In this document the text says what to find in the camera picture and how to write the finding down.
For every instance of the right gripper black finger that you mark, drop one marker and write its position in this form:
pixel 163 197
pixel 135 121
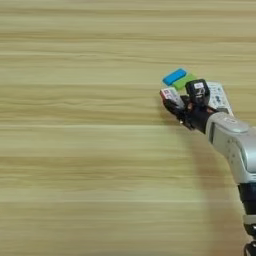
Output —
pixel 173 108

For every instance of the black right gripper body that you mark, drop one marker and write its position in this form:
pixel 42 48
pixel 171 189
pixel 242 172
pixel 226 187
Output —
pixel 196 116

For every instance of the red white card box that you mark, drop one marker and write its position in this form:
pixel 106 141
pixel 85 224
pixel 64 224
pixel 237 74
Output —
pixel 171 94

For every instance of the white remote control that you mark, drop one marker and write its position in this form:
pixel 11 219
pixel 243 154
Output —
pixel 220 96

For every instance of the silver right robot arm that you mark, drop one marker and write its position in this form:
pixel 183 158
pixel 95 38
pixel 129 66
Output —
pixel 233 146

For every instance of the green rectangular block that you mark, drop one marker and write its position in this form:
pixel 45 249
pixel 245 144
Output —
pixel 185 81

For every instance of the blue rectangular block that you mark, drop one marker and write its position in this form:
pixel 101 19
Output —
pixel 174 76

